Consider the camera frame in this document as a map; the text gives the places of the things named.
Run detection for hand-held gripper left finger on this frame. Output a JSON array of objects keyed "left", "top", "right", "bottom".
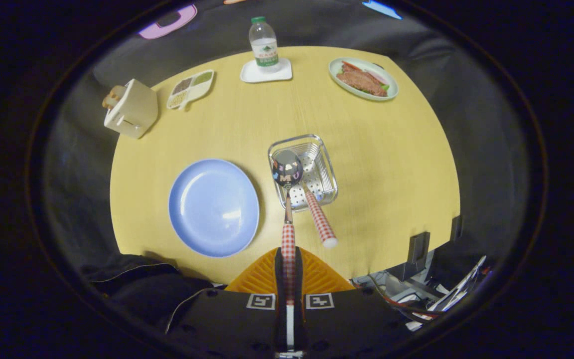
[{"left": 180, "top": 247, "right": 287, "bottom": 358}]

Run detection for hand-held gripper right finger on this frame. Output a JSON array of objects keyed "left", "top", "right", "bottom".
[{"left": 294, "top": 247, "right": 410, "bottom": 358}]

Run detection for spoon with red checked handle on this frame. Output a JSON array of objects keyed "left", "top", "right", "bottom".
[{"left": 272, "top": 150, "right": 303, "bottom": 306}]

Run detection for fork with red checked handle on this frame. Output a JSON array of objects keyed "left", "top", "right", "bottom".
[{"left": 299, "top": 180, "right": 338, "bottom": 249}]

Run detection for person's dark jacket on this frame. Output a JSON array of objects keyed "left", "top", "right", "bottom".
[{"left": 80, "top": 253, "right": 228, "bottom": 335}]

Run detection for blue round plate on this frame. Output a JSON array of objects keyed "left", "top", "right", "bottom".
[{"left": 168, "top": 159, "right": 260, "bottom": 258}]

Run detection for clear drain basket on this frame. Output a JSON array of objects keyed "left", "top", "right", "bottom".
[{"left": 268, "top": 134, "right": 339, "bottom": 212}]

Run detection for cream toaster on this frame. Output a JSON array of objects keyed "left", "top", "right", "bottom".
[{"left": 104, "top": 79, "right": 159, "bottom": 140}]

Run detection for divided white snack dish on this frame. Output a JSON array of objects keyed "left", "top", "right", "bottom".
[{"left": 166, "top": 69, "right": 215, "bottom": 111}]

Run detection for sliced meat with garnish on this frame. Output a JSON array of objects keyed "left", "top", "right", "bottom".
[{"left": 336, "top": 61, "right": 390, "bottom": 97}]

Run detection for pale green plate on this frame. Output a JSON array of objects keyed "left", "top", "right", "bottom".
[{"left": 328, "top": 57, "right": 399, "bottom": 102}]

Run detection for white square coaster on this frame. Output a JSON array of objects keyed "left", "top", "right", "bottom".
[{"left": 240, "top": 57, "right": 293, "bottom": 83}]

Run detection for clear water bottle green cap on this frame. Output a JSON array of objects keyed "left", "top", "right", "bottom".
[{"left": 249, "top": 16, "right": 280, "bottom": 73}]

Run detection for tangled cables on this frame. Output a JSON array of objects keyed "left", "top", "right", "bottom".
[{"left": 354, "top": 255, "right": 492, "bottom": 332}]

